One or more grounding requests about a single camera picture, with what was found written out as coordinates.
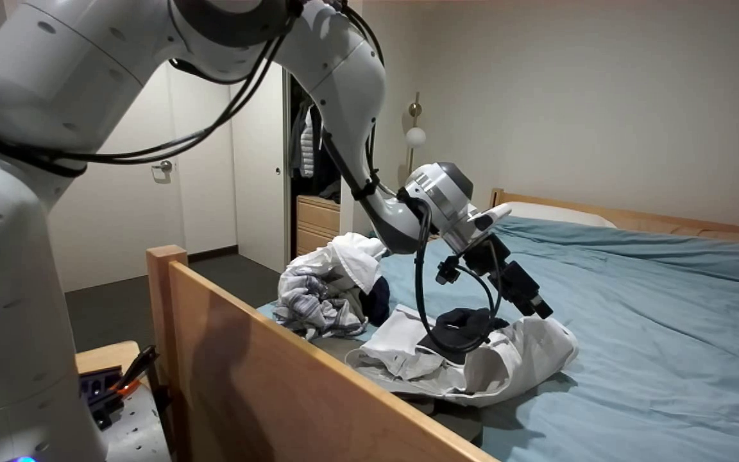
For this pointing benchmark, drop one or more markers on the black power strip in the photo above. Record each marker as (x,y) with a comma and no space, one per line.
(95,386)

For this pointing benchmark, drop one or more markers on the crumpled striped grey-white clothes pile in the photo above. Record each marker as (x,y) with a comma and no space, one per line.
(320,291)

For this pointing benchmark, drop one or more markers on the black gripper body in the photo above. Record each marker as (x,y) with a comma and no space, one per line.
(493,260)

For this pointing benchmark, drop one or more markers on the hanging striped shirt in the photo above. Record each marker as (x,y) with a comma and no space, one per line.
(306,145)

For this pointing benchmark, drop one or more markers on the white pillow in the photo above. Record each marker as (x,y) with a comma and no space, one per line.
(557,214)

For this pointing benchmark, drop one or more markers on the woven wooden dresser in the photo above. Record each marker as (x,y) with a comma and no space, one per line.
(315,220)

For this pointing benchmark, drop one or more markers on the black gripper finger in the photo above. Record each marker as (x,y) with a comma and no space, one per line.
(530,309)
(541,299)

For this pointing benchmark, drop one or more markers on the white shorts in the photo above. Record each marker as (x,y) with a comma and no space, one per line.
(515,359)

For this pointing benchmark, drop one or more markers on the light blue bed sheet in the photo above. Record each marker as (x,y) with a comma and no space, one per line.
(661,359)

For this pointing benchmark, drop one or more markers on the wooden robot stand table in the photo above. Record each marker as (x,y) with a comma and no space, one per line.
(104,355)

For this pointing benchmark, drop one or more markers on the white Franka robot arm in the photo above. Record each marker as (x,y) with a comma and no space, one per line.
(12,258)

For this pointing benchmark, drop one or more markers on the dark blue garment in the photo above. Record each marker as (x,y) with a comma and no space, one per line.
(378,304)

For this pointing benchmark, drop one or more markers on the brass lamp with white globe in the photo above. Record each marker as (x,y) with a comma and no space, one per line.
(414,133)

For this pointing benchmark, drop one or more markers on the grey olive cloth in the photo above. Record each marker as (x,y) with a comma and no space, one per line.
(469,414)

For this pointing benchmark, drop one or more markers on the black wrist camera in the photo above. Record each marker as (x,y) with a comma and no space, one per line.
(448,269)

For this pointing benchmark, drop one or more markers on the white perforated base plate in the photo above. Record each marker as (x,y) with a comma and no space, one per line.
(139,427)

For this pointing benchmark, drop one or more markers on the orange and black clamp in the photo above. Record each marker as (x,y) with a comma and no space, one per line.
(126,380)

